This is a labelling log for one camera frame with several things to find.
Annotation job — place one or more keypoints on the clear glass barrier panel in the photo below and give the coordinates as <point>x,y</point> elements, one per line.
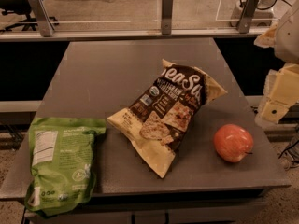
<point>140,17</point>

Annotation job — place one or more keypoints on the brown yellow chip bag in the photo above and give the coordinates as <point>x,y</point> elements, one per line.
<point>158,119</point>

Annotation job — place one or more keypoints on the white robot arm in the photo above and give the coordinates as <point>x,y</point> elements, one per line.
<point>286,43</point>

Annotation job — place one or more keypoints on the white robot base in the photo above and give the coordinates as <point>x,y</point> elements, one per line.
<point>263,12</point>

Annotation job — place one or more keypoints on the right metal rail bracket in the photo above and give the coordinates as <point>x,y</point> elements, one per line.
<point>246,17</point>

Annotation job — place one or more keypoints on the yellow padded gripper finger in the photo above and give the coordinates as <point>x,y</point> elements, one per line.
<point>280,93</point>

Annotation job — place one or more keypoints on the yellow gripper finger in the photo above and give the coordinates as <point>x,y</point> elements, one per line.
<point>267,39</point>

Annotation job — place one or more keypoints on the left metal rail bracket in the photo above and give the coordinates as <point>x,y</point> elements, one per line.
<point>43,21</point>

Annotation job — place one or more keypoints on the green snack bag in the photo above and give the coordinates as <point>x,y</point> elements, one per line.
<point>61,159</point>

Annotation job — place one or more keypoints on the black office chair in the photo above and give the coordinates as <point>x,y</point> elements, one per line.
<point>19,7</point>

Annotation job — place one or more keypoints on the metal rail bracket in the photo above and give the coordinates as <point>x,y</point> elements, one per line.
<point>43,21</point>
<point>166,19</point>
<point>246,17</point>

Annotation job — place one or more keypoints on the red apple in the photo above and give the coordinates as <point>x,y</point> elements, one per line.
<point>233,143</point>

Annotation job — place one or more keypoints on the middle metal rail bracket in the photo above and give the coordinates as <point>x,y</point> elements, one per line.
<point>166,19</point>

